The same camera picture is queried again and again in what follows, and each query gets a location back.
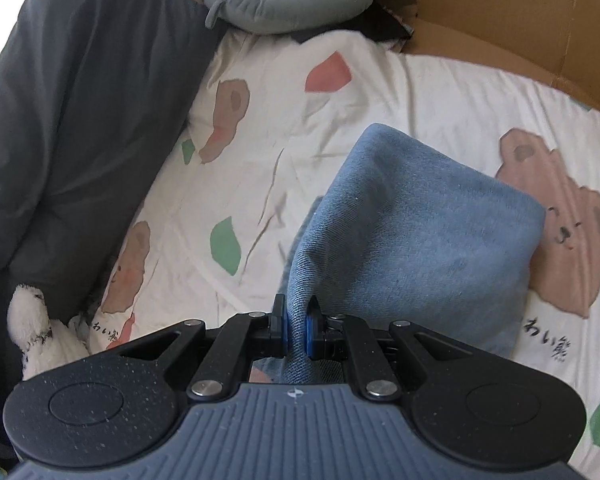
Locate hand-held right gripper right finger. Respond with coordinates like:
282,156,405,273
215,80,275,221
305,296,473,403

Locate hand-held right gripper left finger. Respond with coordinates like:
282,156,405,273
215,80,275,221
117,294,287,403

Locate blue denim jeans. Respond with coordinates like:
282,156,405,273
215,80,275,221
252,123,547,387

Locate cream printed bed sheet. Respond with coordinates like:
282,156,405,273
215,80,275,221
82,27,600,480

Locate white plush toy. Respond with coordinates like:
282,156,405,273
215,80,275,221
6,283,92,382

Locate black cloth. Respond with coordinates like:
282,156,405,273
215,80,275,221
294,0,414,55

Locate brown cardboard box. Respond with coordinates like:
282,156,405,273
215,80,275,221
349,0,600,125

